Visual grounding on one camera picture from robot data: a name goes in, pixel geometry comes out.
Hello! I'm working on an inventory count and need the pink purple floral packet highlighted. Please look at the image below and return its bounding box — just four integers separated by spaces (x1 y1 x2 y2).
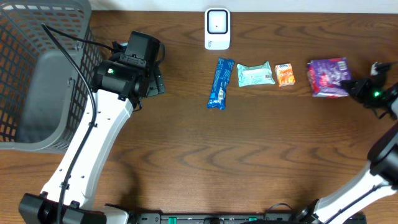
307 57 351 98

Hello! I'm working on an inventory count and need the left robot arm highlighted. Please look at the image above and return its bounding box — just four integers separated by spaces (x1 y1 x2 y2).
19 31 165 223

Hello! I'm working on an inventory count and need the grey plastic mesh basket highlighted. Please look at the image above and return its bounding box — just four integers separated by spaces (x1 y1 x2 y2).
1 0 102 153

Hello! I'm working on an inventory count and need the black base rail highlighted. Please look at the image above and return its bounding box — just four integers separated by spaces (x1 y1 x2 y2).
105 203 368 224

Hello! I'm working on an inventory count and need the teal wet wipes pack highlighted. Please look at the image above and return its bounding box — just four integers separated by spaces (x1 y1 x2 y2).
237 62 275 87

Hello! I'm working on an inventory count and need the blue Oreo cookie pack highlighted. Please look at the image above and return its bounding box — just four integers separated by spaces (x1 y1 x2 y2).
207 58 235 110

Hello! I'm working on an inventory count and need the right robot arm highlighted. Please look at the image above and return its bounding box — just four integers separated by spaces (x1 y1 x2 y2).
294 62 397 223

